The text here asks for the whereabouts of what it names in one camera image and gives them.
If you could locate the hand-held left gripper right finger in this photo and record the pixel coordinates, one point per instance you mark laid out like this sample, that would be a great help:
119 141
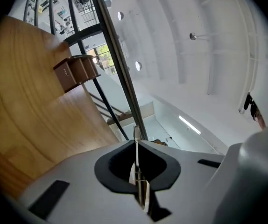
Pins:
185 195

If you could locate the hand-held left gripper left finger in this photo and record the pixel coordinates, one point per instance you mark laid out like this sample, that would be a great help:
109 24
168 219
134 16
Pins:
78 183

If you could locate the long ceiling tube light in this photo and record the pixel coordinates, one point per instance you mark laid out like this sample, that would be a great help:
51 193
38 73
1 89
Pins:
190 125

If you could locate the staircase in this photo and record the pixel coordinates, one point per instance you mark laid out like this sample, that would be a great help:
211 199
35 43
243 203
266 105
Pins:
115 112

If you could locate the brown wooden table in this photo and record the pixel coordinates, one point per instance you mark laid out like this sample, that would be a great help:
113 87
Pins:
31 101

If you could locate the dark wooden desk organizer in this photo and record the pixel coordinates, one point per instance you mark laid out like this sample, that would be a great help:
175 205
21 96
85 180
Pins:
76 72

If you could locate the black metal railing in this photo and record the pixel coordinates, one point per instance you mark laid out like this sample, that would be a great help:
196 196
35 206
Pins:
122 73

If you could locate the large window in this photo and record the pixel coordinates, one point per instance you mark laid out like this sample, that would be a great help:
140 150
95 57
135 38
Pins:
104 57

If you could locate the white pendant lamp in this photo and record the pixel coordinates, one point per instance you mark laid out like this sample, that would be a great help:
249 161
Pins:
138 65
120 15

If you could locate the silver ceiling sprinkler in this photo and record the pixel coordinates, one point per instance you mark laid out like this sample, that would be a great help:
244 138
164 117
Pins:
193 36

